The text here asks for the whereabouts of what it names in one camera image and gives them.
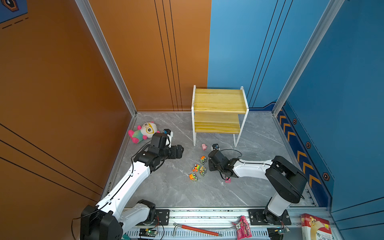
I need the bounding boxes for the plush doll pink white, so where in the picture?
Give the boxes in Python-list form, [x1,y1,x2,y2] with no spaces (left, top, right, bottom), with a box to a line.
[128,122,159,144]

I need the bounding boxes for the white shelf frame with wood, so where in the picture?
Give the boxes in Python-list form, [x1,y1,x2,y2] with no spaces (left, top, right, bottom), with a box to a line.
[191,85,249,147]

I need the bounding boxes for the green orange toy truck top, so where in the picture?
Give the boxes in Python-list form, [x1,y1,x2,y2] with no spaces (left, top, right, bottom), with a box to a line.
[201,156,208,165]

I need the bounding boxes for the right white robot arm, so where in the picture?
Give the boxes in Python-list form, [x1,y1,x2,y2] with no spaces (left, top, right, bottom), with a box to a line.
[209,149,308,226]

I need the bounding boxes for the green circuit board left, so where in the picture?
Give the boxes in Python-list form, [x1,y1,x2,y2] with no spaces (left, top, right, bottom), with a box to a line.
[138,229,159,240]

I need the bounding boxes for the aluminium corner post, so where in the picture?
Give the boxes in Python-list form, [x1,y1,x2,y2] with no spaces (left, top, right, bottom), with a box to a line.
[75,0,137,117]
[272,0,345,117]

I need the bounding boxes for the aluminium corner post left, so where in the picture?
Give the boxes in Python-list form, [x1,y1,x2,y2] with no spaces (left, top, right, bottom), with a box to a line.
[75,0,137,117]

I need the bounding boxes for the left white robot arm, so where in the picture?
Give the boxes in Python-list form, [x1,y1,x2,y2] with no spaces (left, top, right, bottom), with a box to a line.
[79,129,184,240]

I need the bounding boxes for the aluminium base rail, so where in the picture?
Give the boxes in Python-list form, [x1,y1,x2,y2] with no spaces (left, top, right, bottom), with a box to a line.
[119,206,343,240]

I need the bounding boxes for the green toy truck middle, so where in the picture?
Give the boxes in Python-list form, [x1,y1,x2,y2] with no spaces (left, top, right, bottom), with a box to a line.
[199,166,207,176]

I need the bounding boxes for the pink snack packet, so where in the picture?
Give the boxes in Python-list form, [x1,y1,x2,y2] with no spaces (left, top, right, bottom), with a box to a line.
[232,216,252,240]

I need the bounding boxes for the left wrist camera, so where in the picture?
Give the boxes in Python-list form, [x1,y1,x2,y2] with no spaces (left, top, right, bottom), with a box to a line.
[163,129,174,147]

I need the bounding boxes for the red handled tool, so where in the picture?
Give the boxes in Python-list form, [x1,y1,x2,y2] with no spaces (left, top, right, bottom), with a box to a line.
[172,225,223,237]

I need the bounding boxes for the orange toy truck middle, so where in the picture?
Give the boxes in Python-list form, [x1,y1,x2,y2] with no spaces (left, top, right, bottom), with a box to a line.
[193,164,201,172]

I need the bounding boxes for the circuit board right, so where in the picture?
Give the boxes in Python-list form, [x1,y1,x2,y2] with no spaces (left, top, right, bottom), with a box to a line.
[267,228,291,240]

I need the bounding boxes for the orange green toy truck bottom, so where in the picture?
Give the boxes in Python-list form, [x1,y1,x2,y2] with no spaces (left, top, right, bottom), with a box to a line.
[189,173,198,182]

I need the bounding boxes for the aluminium corner post right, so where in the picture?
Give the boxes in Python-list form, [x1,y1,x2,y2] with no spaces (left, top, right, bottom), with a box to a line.
[272,0,345,117]

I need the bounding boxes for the red white box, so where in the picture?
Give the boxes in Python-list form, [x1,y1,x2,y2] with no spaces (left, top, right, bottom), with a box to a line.
[301,214,333,240]

